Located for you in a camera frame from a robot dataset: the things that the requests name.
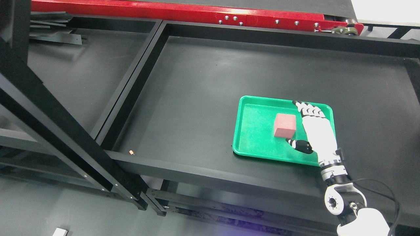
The green plastic tray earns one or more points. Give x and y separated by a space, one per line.
254 131

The black metal shelf left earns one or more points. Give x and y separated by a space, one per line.
69 79

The black metal shelf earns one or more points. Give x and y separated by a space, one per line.
200 109
69 79

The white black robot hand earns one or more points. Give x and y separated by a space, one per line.
320 137

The red conveyor frame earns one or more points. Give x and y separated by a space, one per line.
273 19

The pink foam block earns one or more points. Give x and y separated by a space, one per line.
285 125

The black metal shelf right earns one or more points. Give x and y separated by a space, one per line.
200 109

